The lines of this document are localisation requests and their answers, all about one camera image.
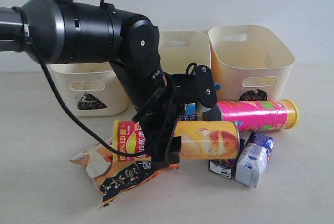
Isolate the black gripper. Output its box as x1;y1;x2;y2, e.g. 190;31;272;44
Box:
133;73;197;165

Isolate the left cream plastic bin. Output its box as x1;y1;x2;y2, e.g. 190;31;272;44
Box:
49;62;130;117

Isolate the right cream plastic bin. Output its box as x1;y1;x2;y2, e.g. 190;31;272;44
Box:
208;25;295;101

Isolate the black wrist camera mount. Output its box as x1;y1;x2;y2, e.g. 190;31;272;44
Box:
186;62;222;121

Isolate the purple juice carton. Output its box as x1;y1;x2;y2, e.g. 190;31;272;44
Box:
208;138;246;179

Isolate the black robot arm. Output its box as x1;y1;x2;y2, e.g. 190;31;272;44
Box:
1;0;183;166

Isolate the pink Lays chips can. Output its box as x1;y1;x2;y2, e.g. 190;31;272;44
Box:
202;99;300;132

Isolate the blue instant noodle packet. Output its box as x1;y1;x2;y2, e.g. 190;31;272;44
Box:
178;103;197;121

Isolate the black cable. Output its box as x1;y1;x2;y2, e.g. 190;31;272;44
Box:
11;0;168;161

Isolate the cream plastic bin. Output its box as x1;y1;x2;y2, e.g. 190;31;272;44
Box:
49;62;130;117
208;25;295;101
159;31;211;74

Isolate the white blue milk carton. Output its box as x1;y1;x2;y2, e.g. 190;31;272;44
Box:
234;132;274;188

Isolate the middle cream plastic bin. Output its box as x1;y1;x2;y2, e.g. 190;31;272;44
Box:
159;31;211;74

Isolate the orange instant noodle packet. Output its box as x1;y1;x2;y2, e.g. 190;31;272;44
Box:
70;144;180;208

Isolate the yellow Lays chips can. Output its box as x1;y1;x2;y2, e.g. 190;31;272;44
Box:
112;121;240;160

